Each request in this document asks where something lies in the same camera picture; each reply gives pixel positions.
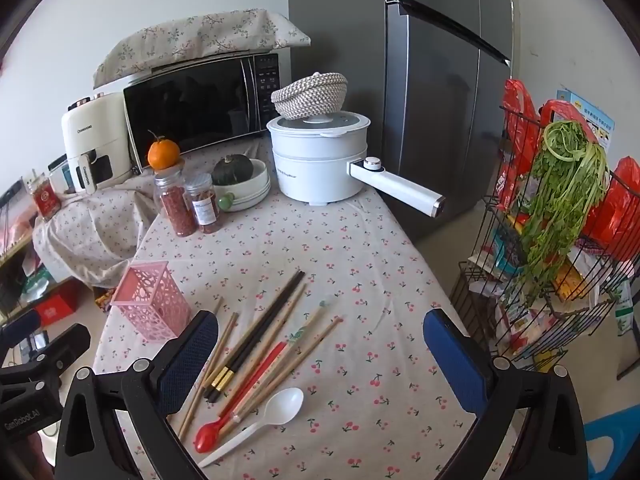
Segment floral cloth cover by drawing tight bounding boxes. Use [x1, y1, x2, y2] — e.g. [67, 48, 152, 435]
[93, 8, 312, 90]

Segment goji berry jar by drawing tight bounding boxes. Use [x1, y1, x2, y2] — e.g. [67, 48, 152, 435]
[155, 172, 198, 237]

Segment white bowl stack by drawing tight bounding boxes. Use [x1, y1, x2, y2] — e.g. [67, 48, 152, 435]
[215, 158, 272, 212]

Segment cherry print tablecloth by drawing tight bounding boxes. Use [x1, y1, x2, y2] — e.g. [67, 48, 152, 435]
[92, 137, 501, 480]

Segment woven rope basket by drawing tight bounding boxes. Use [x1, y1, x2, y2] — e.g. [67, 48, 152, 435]
[271, 72, 349, 122]

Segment grey refrigerator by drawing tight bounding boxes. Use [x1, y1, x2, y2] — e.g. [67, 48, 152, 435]
[287, 0, 521, 241]

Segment dark green squash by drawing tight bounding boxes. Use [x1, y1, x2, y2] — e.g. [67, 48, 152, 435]
[212, 155, 253, 187]

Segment packaged chopsticks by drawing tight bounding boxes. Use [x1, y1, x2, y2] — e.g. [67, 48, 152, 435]
[218, 341, 287, 417]

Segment red cardboard box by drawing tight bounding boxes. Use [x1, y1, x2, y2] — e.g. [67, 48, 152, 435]
[35, 292, 81, 326]

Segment pink perforated utensil holder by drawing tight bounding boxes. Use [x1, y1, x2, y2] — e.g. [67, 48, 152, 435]
[109, 261, 192, 343]

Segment white electric cooking pot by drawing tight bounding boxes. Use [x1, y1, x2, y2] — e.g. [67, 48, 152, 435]
[266, 110, 447, 219]

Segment blue plastic stool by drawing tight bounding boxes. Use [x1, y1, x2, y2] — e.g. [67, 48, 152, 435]
[582, 405, 640, 480]

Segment white air fryer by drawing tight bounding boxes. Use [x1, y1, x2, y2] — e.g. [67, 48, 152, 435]
[61, 91, 138, 193]

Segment black wire rack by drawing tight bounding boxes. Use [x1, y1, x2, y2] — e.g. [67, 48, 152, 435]
[450, 105, 640, 376]

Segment green print wooden chopstick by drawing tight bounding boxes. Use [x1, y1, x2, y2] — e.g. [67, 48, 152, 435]
[240, 316, 345, 418]
[232, 300, 328, 421]

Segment red label snack jar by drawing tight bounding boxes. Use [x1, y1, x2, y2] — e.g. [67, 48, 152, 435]
[27, 175, 62, 222]

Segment cherry print draped cloth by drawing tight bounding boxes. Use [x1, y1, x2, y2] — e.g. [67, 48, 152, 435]
[32, 187, 161, 291]

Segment black microwave oven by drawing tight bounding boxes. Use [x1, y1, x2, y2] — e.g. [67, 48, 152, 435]
[122, 51, 293, 166]

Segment bunch of leafy greens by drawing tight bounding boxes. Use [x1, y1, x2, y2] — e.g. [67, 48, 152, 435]
[520, 120, 611, 291]

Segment red plastic bag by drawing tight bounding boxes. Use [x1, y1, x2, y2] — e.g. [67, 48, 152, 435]
[585, 156, 640, 261]
[501, 79, 541, 211]
[540, 100, 601, 151]

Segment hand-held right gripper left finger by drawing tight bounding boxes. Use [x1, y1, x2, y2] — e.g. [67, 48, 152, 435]
[52, 310, 221, 480]

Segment black chopstick with gold band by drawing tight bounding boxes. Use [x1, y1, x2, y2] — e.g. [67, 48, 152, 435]
[202, 270, 303, 398]
[207, 272, 306, 404]

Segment white plastic spoon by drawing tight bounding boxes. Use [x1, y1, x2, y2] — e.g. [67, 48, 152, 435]
[199, 387, 304, 468]

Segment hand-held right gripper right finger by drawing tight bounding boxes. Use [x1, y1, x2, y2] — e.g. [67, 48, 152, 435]
[422, 308, 588, 480]

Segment labelled dried fruit jar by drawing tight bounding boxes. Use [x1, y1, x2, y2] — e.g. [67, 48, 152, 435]
[184, 172, 222, 234]

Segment clear container with teal contents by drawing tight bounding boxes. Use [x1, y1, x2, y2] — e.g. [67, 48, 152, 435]
[48, 154, 71, 193]

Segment plain wooden chopstick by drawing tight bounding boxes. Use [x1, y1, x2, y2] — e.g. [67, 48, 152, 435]
[190, 296, 224, 411]
[220, 283, 308, 401]
[177, 312, 240, 440]

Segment blue and yellow box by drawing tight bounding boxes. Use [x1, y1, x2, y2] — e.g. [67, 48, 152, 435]
[556, 89, 616, 151]

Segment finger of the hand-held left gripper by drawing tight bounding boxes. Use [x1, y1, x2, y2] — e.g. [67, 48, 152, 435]
[0, 309, 42, 348]
[0, 323, 92, 397]

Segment red plastic spoon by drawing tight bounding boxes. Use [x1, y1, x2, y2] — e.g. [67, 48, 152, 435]
[194, 395, 251, 454]

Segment mandarin orange with stem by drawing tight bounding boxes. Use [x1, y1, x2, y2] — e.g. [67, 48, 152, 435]
[147, 130, 181, 171]

